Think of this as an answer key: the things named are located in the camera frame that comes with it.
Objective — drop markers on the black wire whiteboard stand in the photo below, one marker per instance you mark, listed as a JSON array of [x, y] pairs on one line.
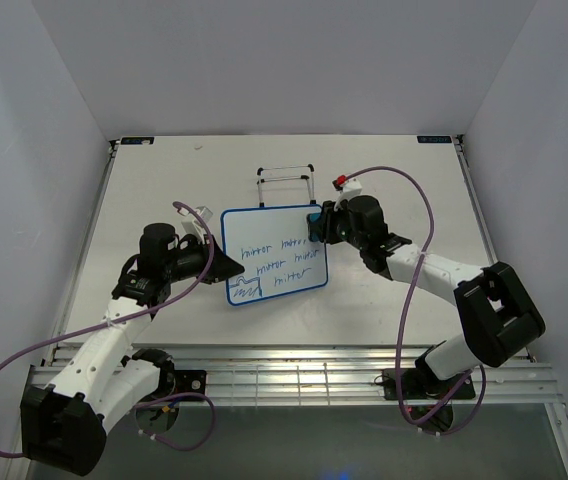
[[304, 173]]

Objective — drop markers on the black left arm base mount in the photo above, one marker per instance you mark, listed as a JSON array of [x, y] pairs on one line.
[[187, 381]]

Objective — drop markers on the blue black whiteboard eraser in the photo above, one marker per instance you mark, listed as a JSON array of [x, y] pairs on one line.
[[315, 227]]

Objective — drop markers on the right black corner label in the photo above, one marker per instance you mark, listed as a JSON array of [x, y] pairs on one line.
[[434, 139]]

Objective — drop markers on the aluminium extrusion frame rail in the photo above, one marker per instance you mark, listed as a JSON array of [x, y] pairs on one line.
[[341, 376]]

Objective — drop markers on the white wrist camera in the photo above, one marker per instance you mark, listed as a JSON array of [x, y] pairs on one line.
[[195, 224], [347, 188]]

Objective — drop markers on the black corner label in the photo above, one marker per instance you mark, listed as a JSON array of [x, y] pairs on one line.
[[434, 139], [137, 140]]

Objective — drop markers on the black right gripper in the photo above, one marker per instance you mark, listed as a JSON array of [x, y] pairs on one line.
[[329, 216]]

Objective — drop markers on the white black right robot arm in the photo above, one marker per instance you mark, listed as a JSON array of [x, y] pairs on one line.
[[497, 315]]

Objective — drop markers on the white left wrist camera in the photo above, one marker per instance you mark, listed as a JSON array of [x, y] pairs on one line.
[[195, 224]]

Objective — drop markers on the blue framed whiteboard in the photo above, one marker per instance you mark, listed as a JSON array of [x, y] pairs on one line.
[[273, 246]]

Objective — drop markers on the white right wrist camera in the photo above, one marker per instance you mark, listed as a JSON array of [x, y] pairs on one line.
[[347, 188]]

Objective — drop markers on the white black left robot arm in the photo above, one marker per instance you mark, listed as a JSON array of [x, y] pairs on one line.
[[65, 424]]

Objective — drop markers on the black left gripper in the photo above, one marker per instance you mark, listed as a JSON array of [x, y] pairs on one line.
[[220, 266]]

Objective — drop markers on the left black corner label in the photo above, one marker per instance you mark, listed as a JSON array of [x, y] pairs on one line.
[[137, 140]]

